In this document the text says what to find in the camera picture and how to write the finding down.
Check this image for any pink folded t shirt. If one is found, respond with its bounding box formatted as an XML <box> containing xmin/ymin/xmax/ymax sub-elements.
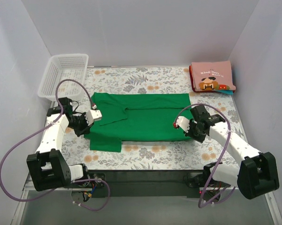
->
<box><xmin>191</xmin><ymin>60</ymin><xmax>236</xmax><ymax>92</ymax></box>

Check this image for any floral table mat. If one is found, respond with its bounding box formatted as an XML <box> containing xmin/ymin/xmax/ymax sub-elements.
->
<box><xmin>61</xmin><ymin>67</ymin><xmax>246</xmax><ymax>170</ymax></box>

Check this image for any red folded t shirt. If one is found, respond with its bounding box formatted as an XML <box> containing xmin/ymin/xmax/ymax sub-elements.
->
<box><xmin>189</xmin><ymin>65</ymin><xmax>196</xmax><ymax>92</ymax></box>

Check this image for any blue folded t shirt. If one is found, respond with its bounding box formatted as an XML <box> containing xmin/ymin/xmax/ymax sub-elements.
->
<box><xmin>216</xmin><ymin>90</ymin><xmax>234</xmax><ymax>95</ymax></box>

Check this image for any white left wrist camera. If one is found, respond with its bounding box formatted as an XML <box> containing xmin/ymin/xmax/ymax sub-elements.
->
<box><xmin>85</xmin><ymin>110</ymin><xmax>102</xmax><ymax>126</ymax></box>

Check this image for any green t shirt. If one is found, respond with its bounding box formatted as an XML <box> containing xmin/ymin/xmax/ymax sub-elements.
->
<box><xmin>84</xmin><ymin>93</ymin><xmax>191</xmax><ymax>152</ymax></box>

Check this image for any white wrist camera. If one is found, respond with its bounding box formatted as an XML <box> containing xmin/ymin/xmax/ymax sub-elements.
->
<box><xmin>85</xmin><ymin>110</ymin><xmax>102</xmax><ymax>126</ymax></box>
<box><xmin>174</xmin><ymin>116</ymin><xmax>190</xmax><ymax>133</ymax></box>

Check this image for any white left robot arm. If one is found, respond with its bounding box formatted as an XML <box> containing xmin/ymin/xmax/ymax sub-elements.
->
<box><xmin>26</xmin><ymin>97</ymin><xmax>91</xmax><ymax>191</ymax></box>

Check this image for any white plastic basket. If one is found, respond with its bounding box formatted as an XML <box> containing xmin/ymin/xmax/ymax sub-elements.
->
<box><xmin>38</xmin><ymin>53</ymin><xmax>89</xmax><ymax>101</ymax></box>

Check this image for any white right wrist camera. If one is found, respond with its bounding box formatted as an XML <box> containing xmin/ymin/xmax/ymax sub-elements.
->
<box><xmin>174</xmin><ymin>116</ymin><xmax>190</xmax><ymax>133</ymax></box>

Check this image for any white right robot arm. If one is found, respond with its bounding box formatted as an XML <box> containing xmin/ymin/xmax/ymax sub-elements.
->
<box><xmin>175</xmin><ymin>105</ymin><xmax>280</xmax><ymax>199</ymax></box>

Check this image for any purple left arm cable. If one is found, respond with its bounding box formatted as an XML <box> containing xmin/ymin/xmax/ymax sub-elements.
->
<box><xmin>0</xmin><ymin>79</ymin><xmax>111</xmax><ymax>212</ymax></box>

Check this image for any aluminium rail frame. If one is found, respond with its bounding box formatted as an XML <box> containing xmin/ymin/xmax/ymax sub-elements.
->
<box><xmin>14</xmin><ymin>103</ymin><xmax>282</xmax><ymax>225</ymax></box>

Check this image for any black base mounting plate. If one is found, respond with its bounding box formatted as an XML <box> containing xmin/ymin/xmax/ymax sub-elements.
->
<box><xmin>88</xmin><ymin>170</ymin><xmax>206</xmax><ymax>198</ymax></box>

